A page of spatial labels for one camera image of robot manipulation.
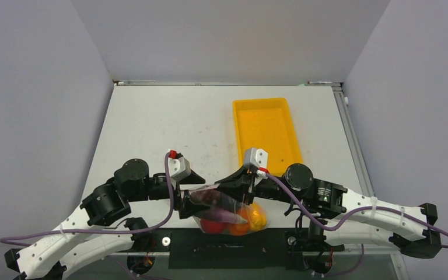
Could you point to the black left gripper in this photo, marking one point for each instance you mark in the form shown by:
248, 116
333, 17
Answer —
188, 206

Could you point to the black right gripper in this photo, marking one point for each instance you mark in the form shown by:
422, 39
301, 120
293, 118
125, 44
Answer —
236, 184

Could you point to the dark red grape bunch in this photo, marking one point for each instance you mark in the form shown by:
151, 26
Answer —
213, 198

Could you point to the clear pink-dotted zip bag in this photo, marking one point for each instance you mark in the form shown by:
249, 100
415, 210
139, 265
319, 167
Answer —
239, 205

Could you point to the yellow bell pepper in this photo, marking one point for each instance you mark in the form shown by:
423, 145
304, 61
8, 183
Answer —
257, 217

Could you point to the slim purple eggplant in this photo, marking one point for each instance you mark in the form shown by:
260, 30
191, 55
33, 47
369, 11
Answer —
221, 215

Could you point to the red tomato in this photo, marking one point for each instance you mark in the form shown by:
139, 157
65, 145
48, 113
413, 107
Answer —
212, 227

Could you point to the orange pumpkin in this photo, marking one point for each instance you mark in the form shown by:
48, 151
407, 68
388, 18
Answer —
240, 229

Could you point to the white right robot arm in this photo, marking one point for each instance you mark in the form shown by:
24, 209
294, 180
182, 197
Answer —
338, 215

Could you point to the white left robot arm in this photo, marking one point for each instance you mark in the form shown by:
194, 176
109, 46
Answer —
102, 224

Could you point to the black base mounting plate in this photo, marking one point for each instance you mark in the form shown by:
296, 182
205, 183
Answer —
191, 248

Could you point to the yellow plastic tray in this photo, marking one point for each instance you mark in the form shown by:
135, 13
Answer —
267, 124

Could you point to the marker pen on ledge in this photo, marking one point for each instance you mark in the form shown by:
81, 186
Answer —
320, 83

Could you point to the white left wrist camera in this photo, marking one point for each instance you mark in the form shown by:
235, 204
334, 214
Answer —
179, 166

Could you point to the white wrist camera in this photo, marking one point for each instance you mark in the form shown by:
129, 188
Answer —
255, 157
179, 166

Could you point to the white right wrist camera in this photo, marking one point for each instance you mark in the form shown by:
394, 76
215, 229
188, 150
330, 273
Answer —
255, 157

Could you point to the aluminium side rail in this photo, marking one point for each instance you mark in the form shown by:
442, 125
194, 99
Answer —
355, 147

